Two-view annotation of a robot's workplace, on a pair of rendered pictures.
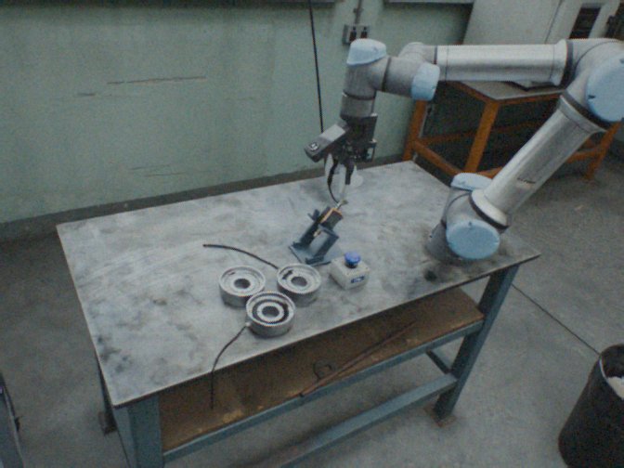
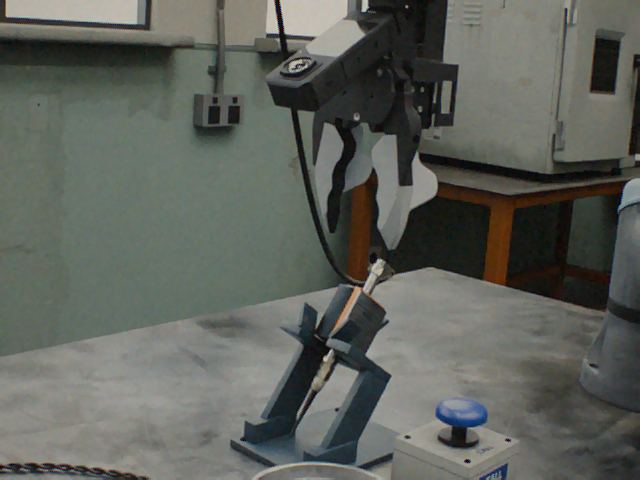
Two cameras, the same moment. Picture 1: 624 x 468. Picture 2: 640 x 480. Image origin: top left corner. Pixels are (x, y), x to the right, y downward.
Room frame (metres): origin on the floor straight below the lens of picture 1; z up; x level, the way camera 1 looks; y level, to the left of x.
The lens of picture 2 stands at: (0.38, 0.14, 1.13)
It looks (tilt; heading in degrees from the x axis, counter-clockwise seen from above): 12 degrees down; 349
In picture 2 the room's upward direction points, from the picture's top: 4 degrees clockwise
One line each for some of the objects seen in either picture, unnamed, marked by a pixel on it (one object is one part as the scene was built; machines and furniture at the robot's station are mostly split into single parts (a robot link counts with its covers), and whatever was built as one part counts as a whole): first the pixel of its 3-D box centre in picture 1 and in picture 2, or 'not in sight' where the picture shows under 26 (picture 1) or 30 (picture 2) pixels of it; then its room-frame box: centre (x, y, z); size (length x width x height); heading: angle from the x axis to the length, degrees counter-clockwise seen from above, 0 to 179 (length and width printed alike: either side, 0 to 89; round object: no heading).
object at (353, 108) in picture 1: (357, 103); not in sight; (1.10, -0.05, 1.21); 0.08 x 0.08 x 0.05
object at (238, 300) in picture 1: (241, 286); not in sight; (0.87, 0.14, 0.82); 0.10 x 0.10 x 0.04
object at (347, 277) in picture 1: (351, 270); (459, 461); (0.99, -0.11, 0.82); 0.08 x 0.07 x 0.05; 126
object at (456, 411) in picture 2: (351, 263); (458, 433); (0.99, -0.11, 0.85); 0.04 x 0.04 x 0.05
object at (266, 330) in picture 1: (270, 314); not in sight; (0.80, 0.06, 0.82); 0.10 x 0.10 x 0.04
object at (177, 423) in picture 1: (298, 341); not in sight; (1.13, -0.01, 0.40); 1.17 x 0.59 x 0.80; 126
